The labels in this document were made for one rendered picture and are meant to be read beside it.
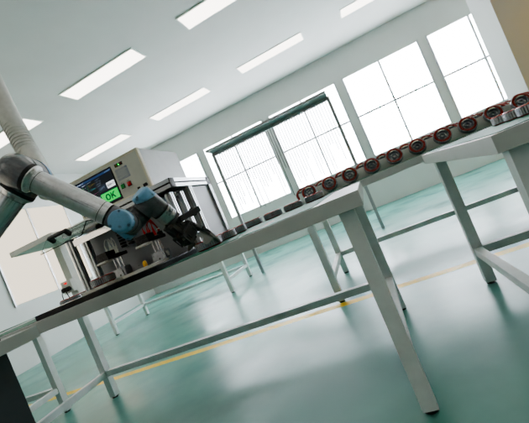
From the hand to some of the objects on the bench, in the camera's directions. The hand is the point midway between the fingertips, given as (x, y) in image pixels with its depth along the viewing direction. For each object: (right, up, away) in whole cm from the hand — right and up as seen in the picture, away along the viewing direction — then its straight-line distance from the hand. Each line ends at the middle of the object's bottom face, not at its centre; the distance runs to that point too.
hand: (209, 243), depth 148 cm
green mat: (+23, +8, +21) cm, 32 cm away
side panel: (-1, -3, +46) cm, 46 cm away
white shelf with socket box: (-105, -47, +98) cm, 151 cm away
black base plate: (-39, -19, +18) cm, 47 cm away
